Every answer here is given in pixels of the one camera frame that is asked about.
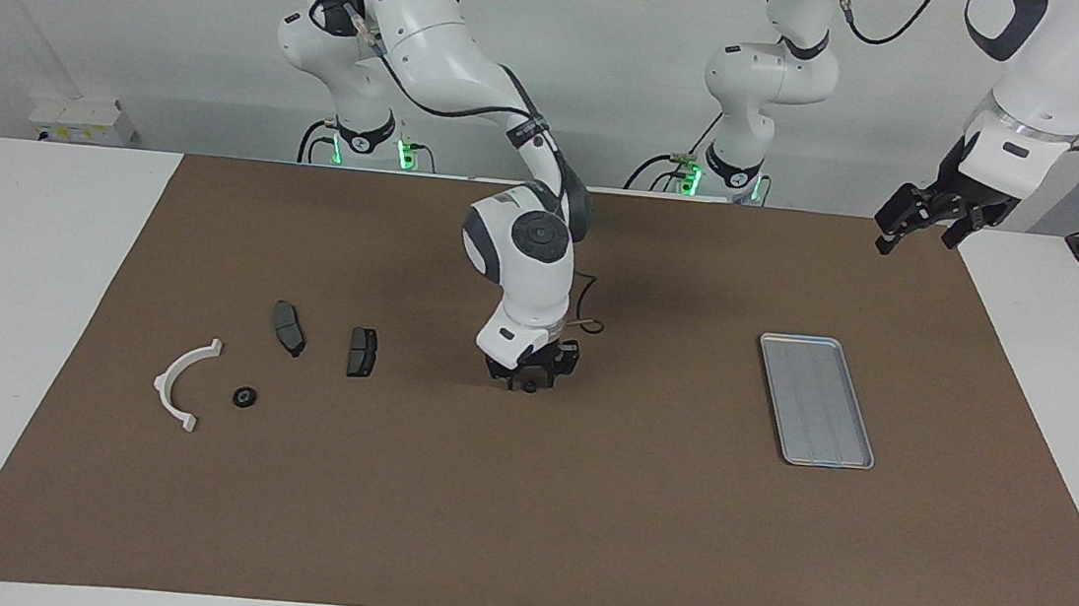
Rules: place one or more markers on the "silver metal tray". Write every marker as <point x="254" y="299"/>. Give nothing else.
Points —
<point x="817" y="399"/>

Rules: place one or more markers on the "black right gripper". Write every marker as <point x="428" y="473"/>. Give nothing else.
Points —
<point x="562" y="360"/>

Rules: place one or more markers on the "brown table mat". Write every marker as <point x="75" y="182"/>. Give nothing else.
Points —
<point x="521" y="499"/>

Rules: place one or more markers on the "dark grey curved brake pad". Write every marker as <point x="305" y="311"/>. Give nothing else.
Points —
<point x="288" y="326"/>

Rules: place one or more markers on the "small black bearing gear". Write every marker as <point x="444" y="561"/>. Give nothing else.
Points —
<point x="529" y="385"/>

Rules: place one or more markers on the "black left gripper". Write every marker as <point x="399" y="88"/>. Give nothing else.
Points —
<point x="970" y="201"/>

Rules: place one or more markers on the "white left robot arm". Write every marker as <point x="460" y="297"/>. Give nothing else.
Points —
<point x="1048" y="55"/>

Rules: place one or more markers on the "dark grey squarish brake pad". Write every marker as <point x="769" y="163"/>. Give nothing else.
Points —
<point x="362" y="351"/>

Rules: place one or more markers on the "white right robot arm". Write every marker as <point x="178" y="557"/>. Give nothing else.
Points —
<point x="527" y="282"/>

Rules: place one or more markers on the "white curved plastic bracket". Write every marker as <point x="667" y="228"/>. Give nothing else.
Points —
<point x="161" y="385"/>

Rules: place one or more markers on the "white power box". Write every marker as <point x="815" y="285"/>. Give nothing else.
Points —
<point x="82" y="120"/>

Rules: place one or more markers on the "large black bearing gear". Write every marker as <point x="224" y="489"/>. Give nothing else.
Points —
<point x="243" y="396"/>

